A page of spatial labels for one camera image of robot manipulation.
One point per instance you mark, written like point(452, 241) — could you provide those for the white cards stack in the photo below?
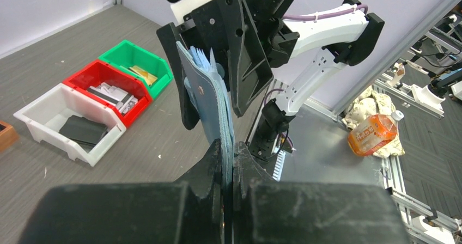
point(122, 100)

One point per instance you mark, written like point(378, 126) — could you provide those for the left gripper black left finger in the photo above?
point(186, 210)

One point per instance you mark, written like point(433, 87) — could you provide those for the gold cards stack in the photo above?
point(149, 78)

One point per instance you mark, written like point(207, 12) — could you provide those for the green plastic bin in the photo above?
point(152, 70)

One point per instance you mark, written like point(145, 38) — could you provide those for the black wallet in white bin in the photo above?
point(83, 131)

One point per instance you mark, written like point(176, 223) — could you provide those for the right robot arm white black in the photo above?
point(343, 36)

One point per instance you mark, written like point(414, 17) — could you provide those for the red plastic bin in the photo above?
point(97, 72)

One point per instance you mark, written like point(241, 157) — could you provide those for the orange drink bottle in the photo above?
point(374, 133)

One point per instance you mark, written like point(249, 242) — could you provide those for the orange wooden compartment tray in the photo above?
point(8, 136)

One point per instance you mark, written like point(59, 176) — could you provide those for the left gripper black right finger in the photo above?
point(268, 211)

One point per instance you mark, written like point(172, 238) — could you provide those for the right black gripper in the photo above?
point(226, 27)

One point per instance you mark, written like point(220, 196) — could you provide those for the white plastic bin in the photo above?
point(47, 114)

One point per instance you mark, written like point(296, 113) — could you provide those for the blue leather card holder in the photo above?
point(207, 90)

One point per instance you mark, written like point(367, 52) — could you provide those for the crumpled patterned cloth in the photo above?
point(367, 104)

